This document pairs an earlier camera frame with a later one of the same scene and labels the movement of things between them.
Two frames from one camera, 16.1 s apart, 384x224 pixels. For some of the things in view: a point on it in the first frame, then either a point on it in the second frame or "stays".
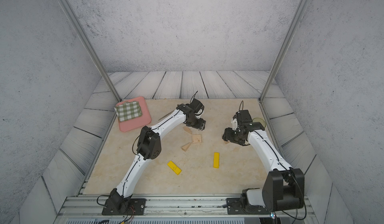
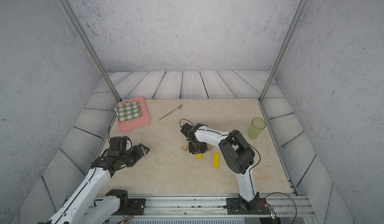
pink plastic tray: x=138 y=122 stays
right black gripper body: x=234 y=136 → x=197 y=148
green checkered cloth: x=128 y=111 stays
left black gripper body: x=196 y=123 → x=130 y=157
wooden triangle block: x=185 y=147 stays
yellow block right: x=216 y=160 stays
